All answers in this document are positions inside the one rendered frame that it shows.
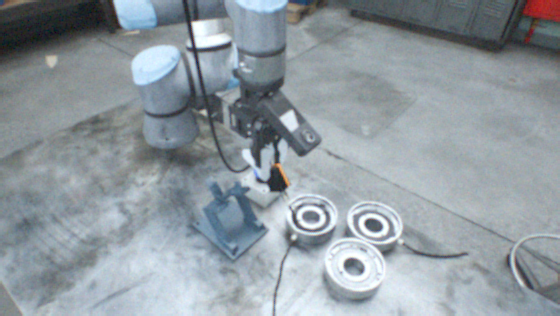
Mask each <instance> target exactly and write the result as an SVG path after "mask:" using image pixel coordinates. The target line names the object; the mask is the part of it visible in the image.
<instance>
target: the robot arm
mask: <svg viewBox="0 0 560 316"><path fill-rule="evenodd" d="M113 1H114V4H115V8H116V11H117V14H118V18H119V20H120V23H121V25H122V26H123V27H124V28H126V29H129V30H133V29H146V28H148V29H154V28H156V27H166V26H173V25H179V24H186V19H185V14H184V9H183V4H182V0H113ZM188 5H189V10H190V15H191V20H192V26H193V31H194V35H195V40H196V45H197V50H198V56H199V61H200V65H201V70H202V75H203V79H204V84H205V89H206V93H207V94H211V93H212V94H215V93H220V92H222V93H224V92H226V91H229V90H232V89H236V88H237V87H238V85H239V92H240V96H239V97H238V98H236V99H235V102H233V103H231V104H229V105H228V111H229V120H230V128H231V130H232V131H234V132H236V133H237V134H239V136H240V137H242V138H243V139H245V140H247V139H248V138H250V139H252V141H251V143H250V144H249V149H243V150H242V156H243V158H244V159H245V160H246V161H247V162H248V163H249V164H250V165H252V166H253V167H254V168H255V169H256V171H257V173H258V175H259V177H260V178H261V179H263V181H264V182H265V181H266V180H267V179H268V178H269V177H270V172H269V169H270V165H269V159H270V157H271V153H272V154H273V155H274V156H273V157H274V159H275V161H274V165H277V164H280V165H283V164H284V161H285V157H286V153H287V149H288V148H289V146H290V147H291V148H292V150H293V151H294V152H295V153H296V154H297V155H298V157H301V158H302V157H305V156H307V155H308V153H309V152H311V151H312V150H313V149H314V148H315V147H317V146H318V145H319V144H320V143H321V142H322V137H321V136H320V135H319V134H318V133H317V132H316V131H315V129H314V128H313V127H312V126H311V125H310V124H309V121H307V120H306V119H305V118H304V117H303V115H302V114H301V113H300V112H299V111H298V110H297V109H296V107H295V106H294V105H293V104H292V103H291V102H290V101H289V99H288V98H287V97H286V96H285V95H284V94H283V92H282V91H281V90H280V88H282V87H283V86H284V84H285V74H286V72H287V14H288V0H188ZM229 17H230V18H231V19H232V21H233V24H234V36H235V43H233V42H232V37H230V36H229V35H227V34H226V33H225V31H224V24H223V18H229ZM185 45H186V51H184V52H179V51H178V50H177V49H176V47H174V46H166V45H163V46H157V47H153V48H150V49H147V50H145V51H143V52H142V53H141V54H139V55H138V56H136V57H135V58H134V60H133V62H132V71H133V75H134V82H135V84H136V85H137V88H138V92H139V95H140V99H141V102H142V105H143V109H144V112H145V117H144V128H143V133H144V136H145V140H146V141H147V142H148V143H149V144H150V145H152V146H154V147H156V148H162V149H170V148H177V147H181V146H184V145H186V144H187V143H189V142H192V141H194V140H195V139H196V138H197V137H198V135H199V133H200V125H199V120H198V118H196V116H195V114H194V113H193V111H192V109H191V108H190V106H189V103H188V98H191V97H196V96H201V95H202V92H201V88H200V84H199V79H198V75H197V70H196V65H195V62H194V57H193V52H192V47H191V42H190V38H188V39H187V41H186V42H185ZM238 102H240V103H238ZM237 103H238V104H237ZM236 104H237V105H236ZM232 114H233V115H234V116H235V122H236V126H235V125H233V122H232Z"/></svg>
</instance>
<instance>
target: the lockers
mask: <svg viewBox="0 0 560 316"><path fill-rule="evenodd" d="M527 1H528V0H348V7H347V8H351V11H350V17H354V18H358V19H361V20H365V21H369V22H373V23H376V24H380V25H384V26H392V27H396V28H400V29H404V30H407V31H410V32H414V33H418V34H422V35H426V36H430V37H434V38H438V39H442V40H446V41H448V42H452V43H456V44H460V45H464V46H472V47H476V48H480V49H484V50H488V51H490V52H494V53H497V52H498V51H499V50H500V49H501V48H502V47H503V45H504V44H505V43H506V42H508V41H509V40H510V37H511V35H512V34H513V33H514V32H515V31H516V29H517V28H518V25H519V23H520V21H521V18H522V16H523V11H524V8H525V5H526V3H527Z"/></svg>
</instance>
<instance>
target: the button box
mask: <svg viewBox="0 0 560 316"><path fill-rule="evenodd" d="M241 187H250V188H251V190H249V191H248V192H247V193H245V196H247V197H248V198H250V199H251V200H253V201H254V202H256V203H257V204H259V205H260V206H262V207H263V208H264V209H265V208H266V207H267V206H268V205H269V204H270V203H272V202H273V201H274V200H275V199H276V198H277V197H278V196H280V195H281V194H280V192H269V188H268V187H267V185H266V183H265V182H264V181H263V179H261V178H258V177H256V176H255V175H254V170H253V171H252V172H250V173H249V174H248V175H246V176H245V177H244V178H242V179H241Z"/></svg>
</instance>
